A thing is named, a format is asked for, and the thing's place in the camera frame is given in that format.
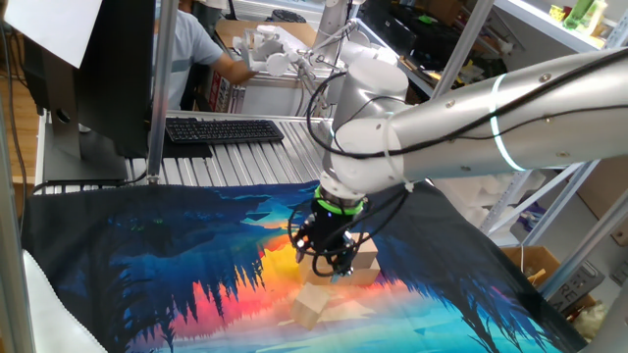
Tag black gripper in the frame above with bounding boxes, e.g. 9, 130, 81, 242
293, 209, 365, 283

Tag bare person forearm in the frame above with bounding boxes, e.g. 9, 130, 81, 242
210, 51, 259, 86

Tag white foam packing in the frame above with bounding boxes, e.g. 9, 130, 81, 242
434, 171, 546, 229

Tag black computer keyboard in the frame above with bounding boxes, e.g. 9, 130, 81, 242
164, 116, 287, 145

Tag black desk pad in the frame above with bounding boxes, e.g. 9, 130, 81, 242
146, 139, 215, 160

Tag forest sunset printed cloth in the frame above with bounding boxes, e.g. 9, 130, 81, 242
20, 178, 590, 353

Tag brown cardboard box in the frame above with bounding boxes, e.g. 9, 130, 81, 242
500, 244, 562, 290
576, 156, 628, 247

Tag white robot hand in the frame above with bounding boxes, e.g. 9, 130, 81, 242
233, 24, 331, 95

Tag white shelf rack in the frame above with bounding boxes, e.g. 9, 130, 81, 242
478, 0, 628, 249

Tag black round device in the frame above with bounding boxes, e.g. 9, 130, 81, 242
271, 8, 308, 25

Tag brown cardboard sheet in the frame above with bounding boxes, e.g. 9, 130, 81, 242
215, 19, 318, 48

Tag person in light blue shirt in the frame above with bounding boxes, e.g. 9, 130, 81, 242
152, 0, 225, 112

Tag black storage crates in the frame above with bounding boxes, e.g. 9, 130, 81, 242
350, 0, 465, 70

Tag grey lettered panel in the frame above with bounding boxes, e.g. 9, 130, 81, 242
547, 259, 607, 315

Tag black computer monitor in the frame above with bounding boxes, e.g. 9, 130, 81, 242
22, 0, 157, 183

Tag white crumpled plastic bag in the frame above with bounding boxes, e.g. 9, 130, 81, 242
571, 298, 612, 342

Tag green plastic packaging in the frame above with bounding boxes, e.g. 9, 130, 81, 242
562, 0, 609, 35

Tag white paper sheet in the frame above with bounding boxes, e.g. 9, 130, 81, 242
3, 0, 104, 70

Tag green mounting ring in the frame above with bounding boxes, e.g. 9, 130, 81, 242
313, 184, 367, 218

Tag aluminium frame post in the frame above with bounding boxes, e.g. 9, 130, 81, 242
145, 0, 181, 186
431, 0, 496, 100
0, 95, 36, 353
537, 190, 628, 300

